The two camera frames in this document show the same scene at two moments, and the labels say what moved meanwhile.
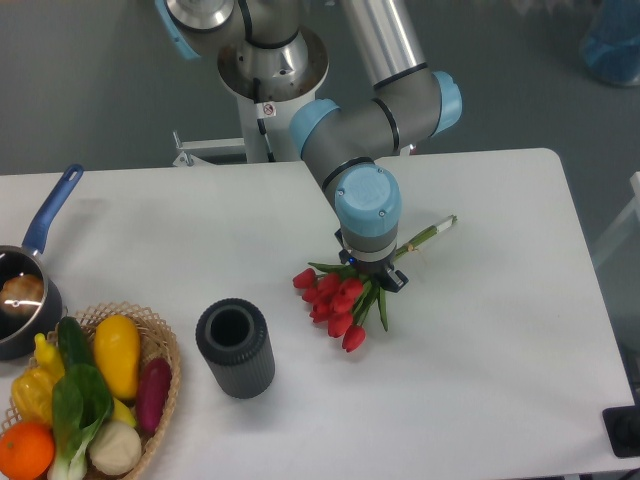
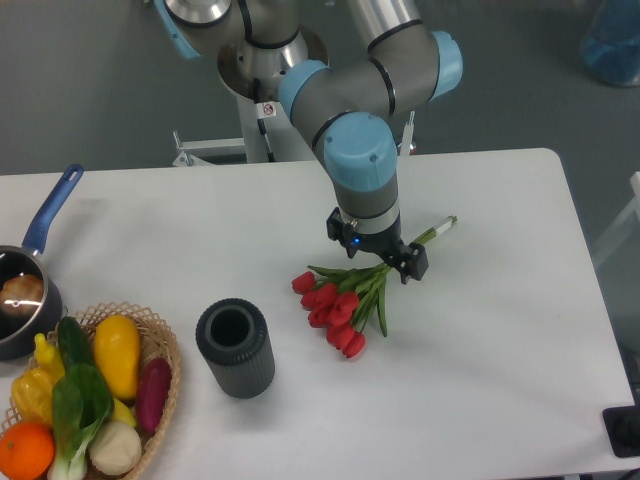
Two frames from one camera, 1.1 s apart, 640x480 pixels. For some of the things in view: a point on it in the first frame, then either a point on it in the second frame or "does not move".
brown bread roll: [22, 294] does not move
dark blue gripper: [381, 273] -> [411, 260]
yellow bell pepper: [32, 394] does not move
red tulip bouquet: [343, 298] does not move
